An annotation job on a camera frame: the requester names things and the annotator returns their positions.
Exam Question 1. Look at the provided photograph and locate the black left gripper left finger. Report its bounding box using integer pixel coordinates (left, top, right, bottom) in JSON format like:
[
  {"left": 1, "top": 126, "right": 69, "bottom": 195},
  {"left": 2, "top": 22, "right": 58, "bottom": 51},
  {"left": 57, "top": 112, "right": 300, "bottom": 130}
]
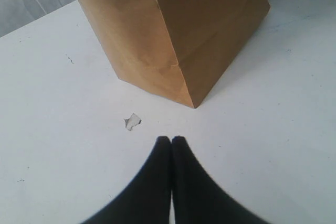
[{"left": 84, "top": 136, "right": 172, "bottom": 223}]

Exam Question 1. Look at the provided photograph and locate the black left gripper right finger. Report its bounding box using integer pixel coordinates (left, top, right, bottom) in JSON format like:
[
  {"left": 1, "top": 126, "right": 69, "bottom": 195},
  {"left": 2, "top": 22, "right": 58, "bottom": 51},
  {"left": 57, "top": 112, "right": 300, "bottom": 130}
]
[{"left": 171, "top": 136, "right": 266, "bottom": 223}]

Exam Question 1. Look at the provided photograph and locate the brown paper bag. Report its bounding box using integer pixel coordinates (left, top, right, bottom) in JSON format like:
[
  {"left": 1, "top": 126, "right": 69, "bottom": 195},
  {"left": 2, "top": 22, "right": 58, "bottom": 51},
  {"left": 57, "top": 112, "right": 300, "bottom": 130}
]
[{"left": 78, "top": 0, "right": 270, "bottom": 108}]

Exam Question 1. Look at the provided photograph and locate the clear plastic scrap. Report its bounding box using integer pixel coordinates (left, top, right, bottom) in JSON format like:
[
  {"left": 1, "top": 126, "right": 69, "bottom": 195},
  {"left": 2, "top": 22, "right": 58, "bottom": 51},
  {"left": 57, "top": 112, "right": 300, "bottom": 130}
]
[{"left": 124, "top": 113, "right": 142, "bottom": 131}]

